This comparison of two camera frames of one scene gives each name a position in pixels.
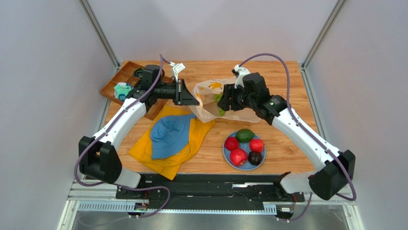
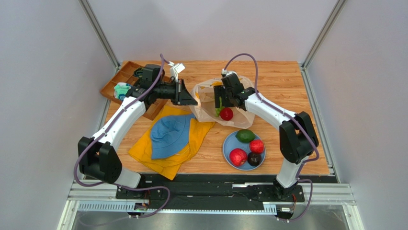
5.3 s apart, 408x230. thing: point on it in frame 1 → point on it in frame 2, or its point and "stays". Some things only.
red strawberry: x=231 y=143 → x=226 y=114
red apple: x=256 y=145 stays
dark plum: x=255 y=158 stays
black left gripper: x=182 y=96 stays
